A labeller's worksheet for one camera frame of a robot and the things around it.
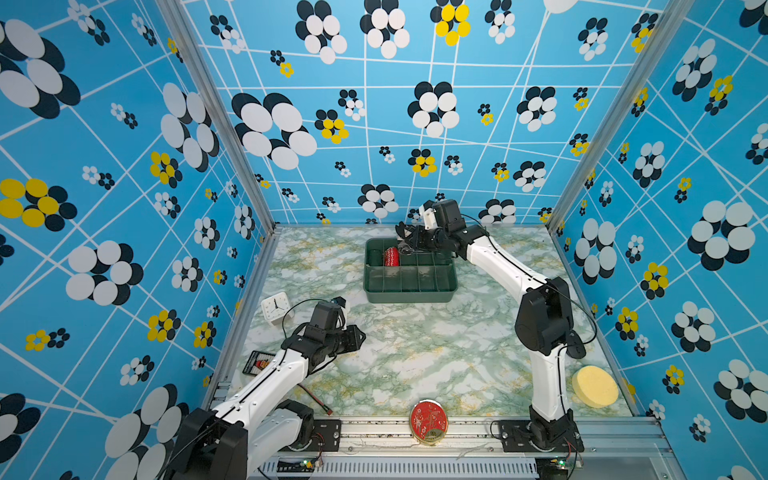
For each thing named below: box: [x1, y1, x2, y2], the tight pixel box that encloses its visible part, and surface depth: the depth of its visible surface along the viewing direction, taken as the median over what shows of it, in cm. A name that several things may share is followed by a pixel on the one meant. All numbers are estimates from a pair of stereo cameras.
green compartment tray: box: [363, 238, 458, 303], surface depth 105 cm
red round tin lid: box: [410, 400, 449, 446], surface depth 74 cm
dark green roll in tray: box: [366, 249, 383, 266], surface depth 107 cm
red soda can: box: [384, 247, 400, 267], surface depth 104 cm
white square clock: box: [261, 292, 294, 325], surface depth 96 cm
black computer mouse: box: [566, 330, 586, 359], surface depth 88 cm
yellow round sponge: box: [572, 366, 619, 409], surface depth 80 cm
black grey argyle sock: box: [398, 240, 415, 256], surface depth 91 cm
